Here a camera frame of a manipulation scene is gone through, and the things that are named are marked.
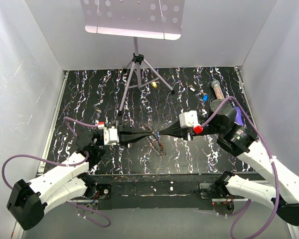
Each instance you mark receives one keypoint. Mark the blue key tag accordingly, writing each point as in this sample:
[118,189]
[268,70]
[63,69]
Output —
[202,97]

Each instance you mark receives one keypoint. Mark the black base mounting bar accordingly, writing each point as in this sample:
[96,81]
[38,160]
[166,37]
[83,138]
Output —
[157,191]

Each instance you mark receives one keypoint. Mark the yellow key tag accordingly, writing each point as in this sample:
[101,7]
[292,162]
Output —
[154,84]

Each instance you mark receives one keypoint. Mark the lilac music stand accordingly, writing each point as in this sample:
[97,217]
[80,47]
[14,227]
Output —
[155,19]

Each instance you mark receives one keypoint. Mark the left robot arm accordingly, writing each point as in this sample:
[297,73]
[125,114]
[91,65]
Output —
[30,200]

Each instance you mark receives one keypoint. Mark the sprinkles filled tube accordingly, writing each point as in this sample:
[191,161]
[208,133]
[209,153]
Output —
[215,84]

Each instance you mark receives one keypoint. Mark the red key tag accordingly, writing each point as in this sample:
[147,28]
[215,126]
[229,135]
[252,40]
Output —
[157,144]

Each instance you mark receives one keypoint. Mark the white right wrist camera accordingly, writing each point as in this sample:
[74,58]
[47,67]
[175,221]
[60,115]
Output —
[190,119]

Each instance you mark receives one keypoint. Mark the purple plastic tool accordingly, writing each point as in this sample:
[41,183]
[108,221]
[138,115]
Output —
[238,117]

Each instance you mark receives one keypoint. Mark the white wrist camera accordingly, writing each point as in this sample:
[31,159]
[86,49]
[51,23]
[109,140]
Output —
[190,119]
[110,134]

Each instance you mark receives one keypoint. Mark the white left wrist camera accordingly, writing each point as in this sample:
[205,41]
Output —
[110,134]

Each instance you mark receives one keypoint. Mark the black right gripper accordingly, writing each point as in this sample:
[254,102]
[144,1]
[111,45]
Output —
[176,131]

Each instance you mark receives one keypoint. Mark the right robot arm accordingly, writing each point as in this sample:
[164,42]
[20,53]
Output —
[281,194]

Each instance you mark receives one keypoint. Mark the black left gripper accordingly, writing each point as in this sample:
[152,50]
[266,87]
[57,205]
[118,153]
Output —
[126,135]

